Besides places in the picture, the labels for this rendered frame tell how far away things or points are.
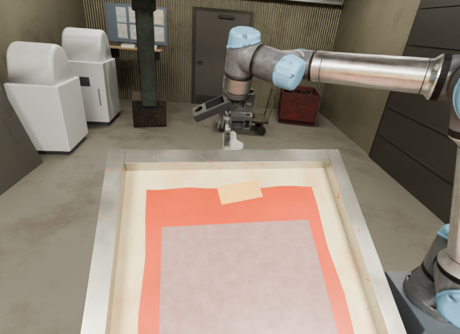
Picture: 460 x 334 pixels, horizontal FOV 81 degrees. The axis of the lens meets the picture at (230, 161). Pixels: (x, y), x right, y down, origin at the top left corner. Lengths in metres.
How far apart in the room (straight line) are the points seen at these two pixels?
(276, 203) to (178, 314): 0.32
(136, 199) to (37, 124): 3.89
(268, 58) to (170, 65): 6.48
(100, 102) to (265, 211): 4.95
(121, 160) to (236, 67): 0.35
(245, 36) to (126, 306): 0.60
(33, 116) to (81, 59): 1.50
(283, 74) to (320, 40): 6.72
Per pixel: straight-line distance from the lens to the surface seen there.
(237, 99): 0.73
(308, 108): 6.14
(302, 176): 0.73
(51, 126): 4.41
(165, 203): 0.64
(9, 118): 4.22
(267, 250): 0.63
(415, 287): 0.95
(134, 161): 0.65
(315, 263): 0.66
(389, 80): 0.72
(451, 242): 0.72
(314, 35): 7.29
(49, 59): 4.28
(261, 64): 0.65
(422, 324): 0.93
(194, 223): 0.62
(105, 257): 0.58
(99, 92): 5.43
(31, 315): 2.48
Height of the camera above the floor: 1.83
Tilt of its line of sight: 26 degrees down
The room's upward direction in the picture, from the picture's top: 5 degrees clockwise
